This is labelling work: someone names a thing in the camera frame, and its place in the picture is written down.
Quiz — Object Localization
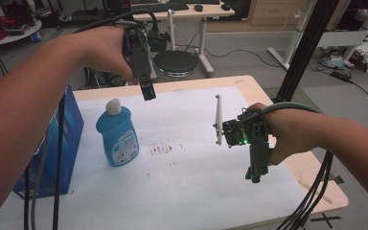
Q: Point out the thin black cable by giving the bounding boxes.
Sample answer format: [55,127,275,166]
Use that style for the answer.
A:
[23,164,32,230]

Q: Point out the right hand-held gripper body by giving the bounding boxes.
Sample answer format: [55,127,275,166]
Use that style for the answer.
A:
[214,94,273,167]

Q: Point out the wooden desk with white legs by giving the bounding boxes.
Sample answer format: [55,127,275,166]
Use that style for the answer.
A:
[131,2,236,79]

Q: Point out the black round stool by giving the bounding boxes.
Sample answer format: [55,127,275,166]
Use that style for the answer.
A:
[152,50,200,78]

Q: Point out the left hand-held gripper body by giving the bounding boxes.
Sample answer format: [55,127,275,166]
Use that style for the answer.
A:
[122,9,177,81]

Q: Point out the black metal stand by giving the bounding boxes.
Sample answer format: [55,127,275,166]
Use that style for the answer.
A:
[273,0,342,104]

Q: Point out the black keyboard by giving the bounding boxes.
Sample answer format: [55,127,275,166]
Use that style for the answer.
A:
[130,2,191,14]

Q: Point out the person's left hand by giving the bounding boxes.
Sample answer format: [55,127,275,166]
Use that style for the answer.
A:
[71,25,136,83]

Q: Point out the black power adapter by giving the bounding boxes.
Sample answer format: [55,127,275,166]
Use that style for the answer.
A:
[329,69,355,83]

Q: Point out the person's right hand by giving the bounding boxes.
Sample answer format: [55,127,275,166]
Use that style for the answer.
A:
[247,102,315,167]

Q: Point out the bundle of dark cables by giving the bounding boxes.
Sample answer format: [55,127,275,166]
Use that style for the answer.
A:
[276,150,334,230]

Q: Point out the blue cardboard box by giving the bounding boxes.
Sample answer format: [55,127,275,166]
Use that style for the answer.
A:
[12,83,85,200]

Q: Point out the blue bottle with white cap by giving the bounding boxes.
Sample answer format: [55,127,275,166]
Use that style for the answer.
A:
[95,98,140,168]

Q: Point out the white desk frame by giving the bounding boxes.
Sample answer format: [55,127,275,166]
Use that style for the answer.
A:
[266,0,368,72]

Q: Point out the wooden cabinet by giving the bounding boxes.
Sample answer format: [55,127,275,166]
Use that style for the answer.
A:
[247,0,318,29]

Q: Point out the grey cable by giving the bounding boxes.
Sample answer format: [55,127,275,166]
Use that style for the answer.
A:
[30,127,51,230]
[241,101,321,124]

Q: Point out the black floor cable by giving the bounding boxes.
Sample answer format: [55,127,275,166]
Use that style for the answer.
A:
[185,33,284,69]

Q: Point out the round white table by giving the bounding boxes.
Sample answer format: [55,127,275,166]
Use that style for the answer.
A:
[0,18,43,50]

